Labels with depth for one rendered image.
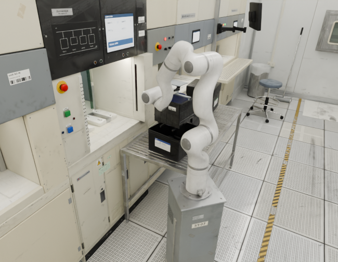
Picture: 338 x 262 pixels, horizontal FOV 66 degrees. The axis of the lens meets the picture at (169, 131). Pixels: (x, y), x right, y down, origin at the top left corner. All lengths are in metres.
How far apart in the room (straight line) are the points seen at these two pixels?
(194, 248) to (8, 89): 1.34
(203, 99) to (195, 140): 0.21
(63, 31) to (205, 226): 1.32
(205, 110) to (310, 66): 4.63
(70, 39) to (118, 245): 1.58
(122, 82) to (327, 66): 4.43
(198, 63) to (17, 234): 1.24
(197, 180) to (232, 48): 3.53
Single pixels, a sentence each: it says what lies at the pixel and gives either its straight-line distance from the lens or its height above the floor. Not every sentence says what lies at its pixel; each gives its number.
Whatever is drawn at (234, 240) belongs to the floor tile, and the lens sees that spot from 2.40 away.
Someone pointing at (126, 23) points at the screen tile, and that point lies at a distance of 1.83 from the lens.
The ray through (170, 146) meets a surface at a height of 0.87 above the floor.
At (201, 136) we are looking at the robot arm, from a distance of 1.32.
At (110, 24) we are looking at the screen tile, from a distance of 1.71.
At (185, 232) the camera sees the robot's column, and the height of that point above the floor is 0.57.
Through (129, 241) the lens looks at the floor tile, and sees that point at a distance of 2.32.
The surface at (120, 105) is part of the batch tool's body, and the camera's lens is 2.21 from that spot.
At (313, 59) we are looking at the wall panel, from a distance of 5.78.
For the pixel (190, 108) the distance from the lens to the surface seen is 1.81.
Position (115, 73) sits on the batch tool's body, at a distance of 2.14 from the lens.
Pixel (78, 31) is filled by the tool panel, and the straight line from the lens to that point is 1.52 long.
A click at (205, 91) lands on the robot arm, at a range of 1.26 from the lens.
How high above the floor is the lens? 1.80
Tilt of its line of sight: 28 degrees down
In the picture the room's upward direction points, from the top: 2 degrees clockwise
